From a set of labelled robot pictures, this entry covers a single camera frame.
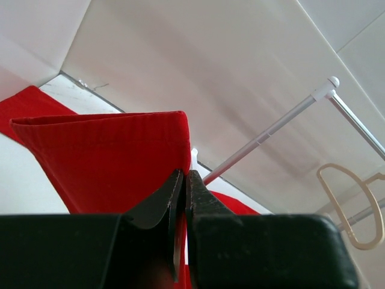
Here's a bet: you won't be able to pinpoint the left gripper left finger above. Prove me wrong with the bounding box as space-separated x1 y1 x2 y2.
1 170 184 288

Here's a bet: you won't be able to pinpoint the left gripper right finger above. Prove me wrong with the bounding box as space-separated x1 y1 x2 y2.
186 170 359 288

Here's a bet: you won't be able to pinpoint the red trousers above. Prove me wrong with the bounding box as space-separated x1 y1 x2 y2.
1 86 257 288

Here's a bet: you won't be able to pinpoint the beige wooden hanger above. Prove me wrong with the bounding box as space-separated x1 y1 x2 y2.
316 163 384 250

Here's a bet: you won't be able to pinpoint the white clothes rack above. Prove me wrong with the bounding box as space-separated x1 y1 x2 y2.
193 77 384 222

